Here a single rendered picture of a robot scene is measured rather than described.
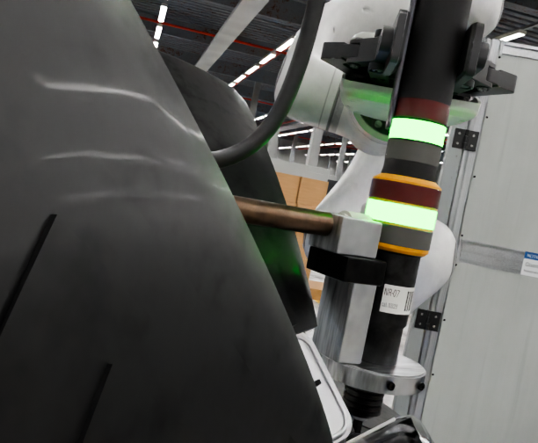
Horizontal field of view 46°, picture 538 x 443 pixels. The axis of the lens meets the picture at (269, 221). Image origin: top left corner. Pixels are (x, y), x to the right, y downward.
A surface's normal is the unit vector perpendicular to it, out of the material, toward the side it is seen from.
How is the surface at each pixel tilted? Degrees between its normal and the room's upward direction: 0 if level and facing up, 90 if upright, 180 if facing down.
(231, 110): 41
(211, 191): 73
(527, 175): 90
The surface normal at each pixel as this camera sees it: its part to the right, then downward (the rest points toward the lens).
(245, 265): 0.90, -0.07
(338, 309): -0.85, -0.14
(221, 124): 0.60, -0.60
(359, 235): 0.50, 0.14
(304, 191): 0.22, 0.09
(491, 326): -0.07, 0.04
